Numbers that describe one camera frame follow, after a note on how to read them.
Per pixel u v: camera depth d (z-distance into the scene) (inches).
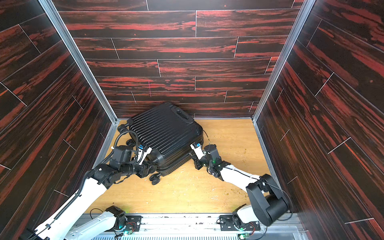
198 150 29.9
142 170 25.5
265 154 40.9
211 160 26.6
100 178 19.4
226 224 28.9
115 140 43.7
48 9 26.2
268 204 16.8
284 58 33.1
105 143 43.7
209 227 28.8
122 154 22.0
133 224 28.9
